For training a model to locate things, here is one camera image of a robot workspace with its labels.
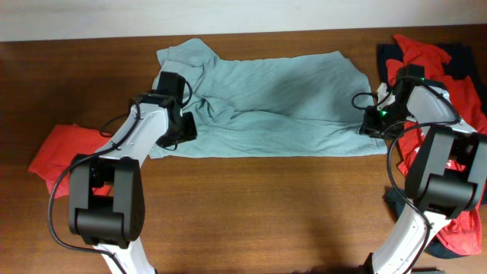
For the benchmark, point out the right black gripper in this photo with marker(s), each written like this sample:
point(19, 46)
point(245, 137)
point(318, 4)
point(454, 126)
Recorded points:
point(370, 128)

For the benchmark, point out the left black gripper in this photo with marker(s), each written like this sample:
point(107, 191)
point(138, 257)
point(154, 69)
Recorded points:
point(190, 132)

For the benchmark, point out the light grey t-shirt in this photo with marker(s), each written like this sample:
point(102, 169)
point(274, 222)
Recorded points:
point(286, 107)

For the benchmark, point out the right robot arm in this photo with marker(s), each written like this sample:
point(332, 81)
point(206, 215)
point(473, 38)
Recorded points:
point(447, 176)

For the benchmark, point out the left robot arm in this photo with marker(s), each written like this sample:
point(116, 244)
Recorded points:
point(106, 205)

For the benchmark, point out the dark navy garment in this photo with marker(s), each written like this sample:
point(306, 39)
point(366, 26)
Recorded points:
point(463, 236)

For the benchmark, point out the folded red cloth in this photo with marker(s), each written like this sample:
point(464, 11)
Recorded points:
point(62, 144)

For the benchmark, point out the red printed t-shirt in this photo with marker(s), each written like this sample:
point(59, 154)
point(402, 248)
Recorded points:
point(426, 55)

